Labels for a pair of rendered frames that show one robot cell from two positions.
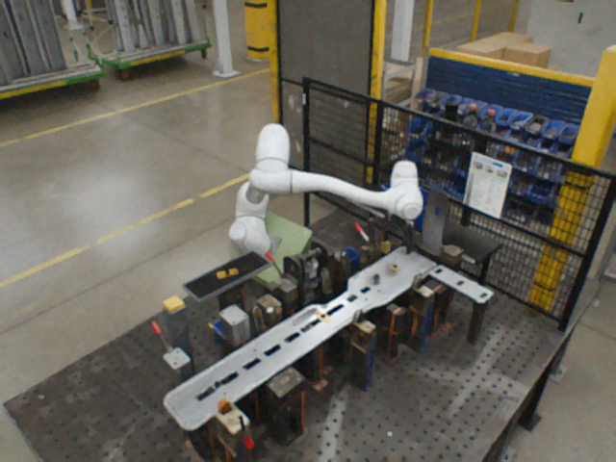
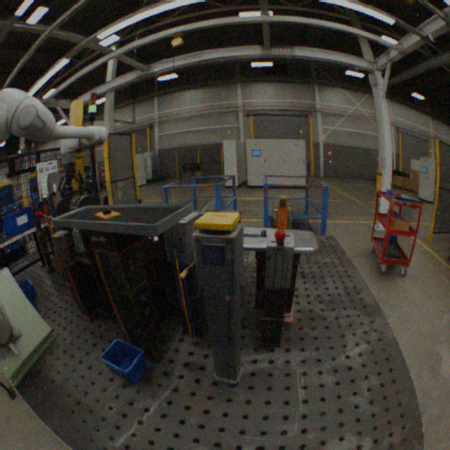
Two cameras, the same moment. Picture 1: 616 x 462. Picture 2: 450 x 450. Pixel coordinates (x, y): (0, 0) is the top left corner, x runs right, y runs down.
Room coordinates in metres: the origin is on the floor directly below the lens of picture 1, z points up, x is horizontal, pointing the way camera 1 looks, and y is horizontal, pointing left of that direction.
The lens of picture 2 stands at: (1.65, 0.85, 1.25)
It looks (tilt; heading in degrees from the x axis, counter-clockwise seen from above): 18 degrees down; 240
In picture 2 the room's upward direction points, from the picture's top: 3 degrees counter-clockwise
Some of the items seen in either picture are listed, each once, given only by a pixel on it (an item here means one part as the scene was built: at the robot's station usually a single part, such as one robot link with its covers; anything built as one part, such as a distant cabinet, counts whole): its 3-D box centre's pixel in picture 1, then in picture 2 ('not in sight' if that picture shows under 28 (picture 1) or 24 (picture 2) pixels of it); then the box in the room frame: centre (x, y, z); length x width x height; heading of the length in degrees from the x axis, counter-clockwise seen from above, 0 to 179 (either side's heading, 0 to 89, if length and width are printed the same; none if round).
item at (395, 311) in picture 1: (393, 333); not in sight; (1.65, -0.35, 0.84); 0.11 x 0.08 x 0.29; 43
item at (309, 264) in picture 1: (307, 294); (90, 257); (1.80, 0.04, 0.94); 0.18 x 0.13 x 0.49; 133
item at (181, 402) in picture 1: (320, 320); (139, 229); (1.56, -0.02, 1.00); 1.38 x 0.22 x 0.02; 133
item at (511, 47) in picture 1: (503, 88); not in sight; (6.26, -2.34, 0.52); 1.20 x 0.80 x 1.05; 135
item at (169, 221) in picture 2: (228, 274); (108, 215); (1.67, 0.37, 1.16); 0.37 x 0.14 x 0.02; 133
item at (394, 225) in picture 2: not in sight; (394, 229); (-1.07, 0.35, 0.49); 0.81 x 0.47 x 0.97; 32
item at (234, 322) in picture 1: (238, 351); (189, 280); (1.48, 0.32, 0.90); 0.13 x 0.10 x 0.41; 43
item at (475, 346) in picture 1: (475, 320); not in sight; (1.73, -0.74, 0.84); 0.11 x 0.06 x 0.29; 43
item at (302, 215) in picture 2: not in sight; (290, 211); (-0.63, -1.17, 0.47); 1.20 x 0.80 x 0.95; 49
